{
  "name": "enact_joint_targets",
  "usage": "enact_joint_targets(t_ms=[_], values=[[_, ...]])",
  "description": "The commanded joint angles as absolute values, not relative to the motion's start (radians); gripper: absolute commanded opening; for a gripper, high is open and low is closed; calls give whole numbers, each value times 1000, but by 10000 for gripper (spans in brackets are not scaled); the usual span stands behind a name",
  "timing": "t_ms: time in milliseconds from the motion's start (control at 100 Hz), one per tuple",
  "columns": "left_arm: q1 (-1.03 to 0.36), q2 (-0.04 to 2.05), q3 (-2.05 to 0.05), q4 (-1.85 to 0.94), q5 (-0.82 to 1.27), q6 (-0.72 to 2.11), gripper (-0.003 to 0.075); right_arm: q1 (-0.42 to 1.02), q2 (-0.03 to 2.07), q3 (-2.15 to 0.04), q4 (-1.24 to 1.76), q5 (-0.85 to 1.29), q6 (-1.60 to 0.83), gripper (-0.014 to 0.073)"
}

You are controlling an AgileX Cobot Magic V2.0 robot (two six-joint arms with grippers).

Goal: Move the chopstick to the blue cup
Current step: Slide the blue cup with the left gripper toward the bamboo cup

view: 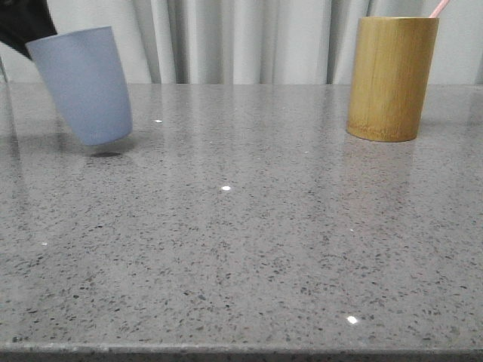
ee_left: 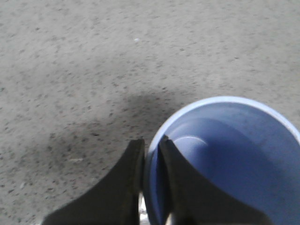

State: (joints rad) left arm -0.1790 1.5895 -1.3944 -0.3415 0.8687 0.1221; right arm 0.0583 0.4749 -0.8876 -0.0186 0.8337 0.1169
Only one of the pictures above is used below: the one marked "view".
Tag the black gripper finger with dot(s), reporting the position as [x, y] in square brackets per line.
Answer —
[23, 21]

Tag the blue plastic cup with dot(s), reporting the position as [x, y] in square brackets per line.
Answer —
[83, 73]

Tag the pink chopstick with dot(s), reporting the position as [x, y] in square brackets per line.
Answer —
[439, 8]

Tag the bamboo wooden cup holder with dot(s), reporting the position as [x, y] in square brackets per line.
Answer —
[390, 74]

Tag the grey pleated curtain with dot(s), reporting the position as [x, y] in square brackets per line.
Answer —
[233, 42]

